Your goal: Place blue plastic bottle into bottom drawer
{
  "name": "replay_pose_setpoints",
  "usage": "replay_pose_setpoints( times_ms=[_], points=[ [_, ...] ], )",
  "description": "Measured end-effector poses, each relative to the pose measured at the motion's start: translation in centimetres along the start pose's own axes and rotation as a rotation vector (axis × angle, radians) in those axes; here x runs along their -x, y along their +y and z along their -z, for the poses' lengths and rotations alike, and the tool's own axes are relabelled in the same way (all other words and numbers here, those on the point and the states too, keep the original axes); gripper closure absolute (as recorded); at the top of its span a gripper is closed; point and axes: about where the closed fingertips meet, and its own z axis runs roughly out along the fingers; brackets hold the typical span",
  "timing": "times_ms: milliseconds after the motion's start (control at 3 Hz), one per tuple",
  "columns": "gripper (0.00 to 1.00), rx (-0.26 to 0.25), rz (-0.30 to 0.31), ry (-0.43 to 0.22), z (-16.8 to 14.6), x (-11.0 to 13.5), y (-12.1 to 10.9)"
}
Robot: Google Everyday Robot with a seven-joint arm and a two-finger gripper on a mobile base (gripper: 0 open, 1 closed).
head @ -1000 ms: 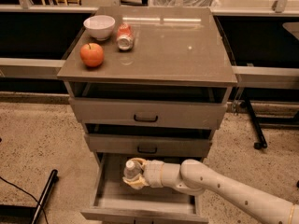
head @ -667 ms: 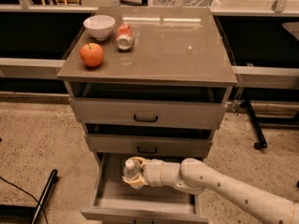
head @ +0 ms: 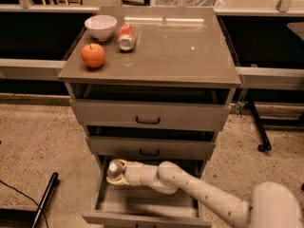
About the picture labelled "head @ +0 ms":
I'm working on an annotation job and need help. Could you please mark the black floor cable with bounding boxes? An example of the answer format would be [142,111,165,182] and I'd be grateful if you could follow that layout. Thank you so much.
[0,179,51,228]

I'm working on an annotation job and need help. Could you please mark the bottom grey drawer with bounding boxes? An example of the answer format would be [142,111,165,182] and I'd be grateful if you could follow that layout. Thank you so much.
[82,156,212,228]

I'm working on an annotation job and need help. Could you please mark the red apple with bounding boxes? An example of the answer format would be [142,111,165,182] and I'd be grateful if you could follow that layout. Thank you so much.
[81,44,105,68]

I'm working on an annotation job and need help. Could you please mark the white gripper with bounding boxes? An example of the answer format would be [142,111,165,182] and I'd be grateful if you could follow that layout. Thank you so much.
[106,159,142,186]

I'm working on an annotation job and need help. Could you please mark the top grey drawer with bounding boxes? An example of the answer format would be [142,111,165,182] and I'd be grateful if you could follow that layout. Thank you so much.
[70,99,231,131]

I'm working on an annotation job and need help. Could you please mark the black caster leg right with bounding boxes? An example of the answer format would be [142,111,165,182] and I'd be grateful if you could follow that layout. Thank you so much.
[246,96,272,152]

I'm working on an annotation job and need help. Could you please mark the black table leg left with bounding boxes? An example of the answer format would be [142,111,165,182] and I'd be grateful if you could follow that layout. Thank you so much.
[30,172,60,228]

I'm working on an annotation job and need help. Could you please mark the grey drawer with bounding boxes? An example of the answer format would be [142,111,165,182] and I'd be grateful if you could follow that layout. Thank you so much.
[85,136,215,160]
[82,156,212,228]
[70,99,231,131]

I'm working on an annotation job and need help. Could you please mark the middle grey drawer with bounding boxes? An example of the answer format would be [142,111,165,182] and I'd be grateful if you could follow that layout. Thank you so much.
[85,136,215,160]

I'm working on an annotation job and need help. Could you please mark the white bowl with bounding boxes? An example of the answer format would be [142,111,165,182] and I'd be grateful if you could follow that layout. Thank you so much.
[85,15,117,41]

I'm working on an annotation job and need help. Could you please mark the grey drawer cabinet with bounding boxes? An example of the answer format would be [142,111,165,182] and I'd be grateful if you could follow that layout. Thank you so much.
[57,6,242,228]

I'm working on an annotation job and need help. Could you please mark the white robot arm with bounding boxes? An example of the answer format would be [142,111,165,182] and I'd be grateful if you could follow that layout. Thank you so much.
[106,159,304,228]

